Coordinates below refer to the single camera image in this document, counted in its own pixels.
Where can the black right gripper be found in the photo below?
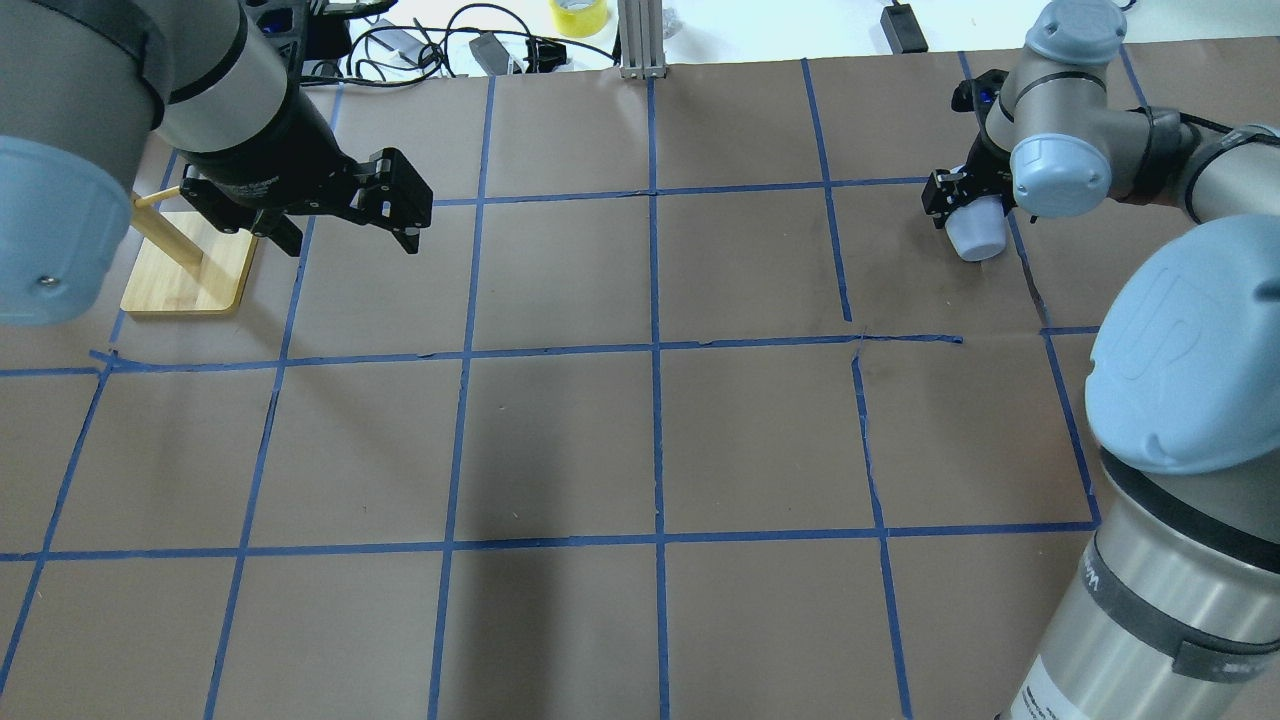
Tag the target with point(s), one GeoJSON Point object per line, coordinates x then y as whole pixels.
{"type": "Point", "coordinates": [946, 192]}

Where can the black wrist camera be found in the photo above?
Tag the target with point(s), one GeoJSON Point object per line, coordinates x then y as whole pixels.
{"type": "Point", "coordinates": [978, 93]}

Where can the grey power brick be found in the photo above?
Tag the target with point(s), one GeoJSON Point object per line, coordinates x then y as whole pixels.
{"type": "Point", "coordinates": [494, 57]}

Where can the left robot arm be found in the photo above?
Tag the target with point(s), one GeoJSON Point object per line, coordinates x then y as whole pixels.
{"type": "Point", "coordinates": [86, 82]}

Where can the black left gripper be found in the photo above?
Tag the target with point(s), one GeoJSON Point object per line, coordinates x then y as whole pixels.
{"type": "Point", "coordinates": [272, 160]}

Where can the aluminium frame post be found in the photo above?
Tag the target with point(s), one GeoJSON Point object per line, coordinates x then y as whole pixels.
{"type": "Point", "coordinates": [640, 31]}

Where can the light blue cup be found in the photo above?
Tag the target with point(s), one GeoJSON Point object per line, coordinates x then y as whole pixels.
{"type": "Point", "coordinates": [976, 229]}

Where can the black power adapter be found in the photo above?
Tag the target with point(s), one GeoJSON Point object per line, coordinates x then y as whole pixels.
{"type": "Point", "coordinates": [902, 29]}

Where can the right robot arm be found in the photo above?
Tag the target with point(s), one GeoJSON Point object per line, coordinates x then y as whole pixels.
{"type": "Point", "coordinates": [1173, 607]}

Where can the wooden cup stand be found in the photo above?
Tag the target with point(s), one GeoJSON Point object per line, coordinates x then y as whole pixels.
{"type": "Point", "coordinates": [184, 266]}

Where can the yellow tape roll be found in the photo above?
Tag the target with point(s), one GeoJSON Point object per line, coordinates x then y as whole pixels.
{"type": "Point", "coordinates": [579, 18]}

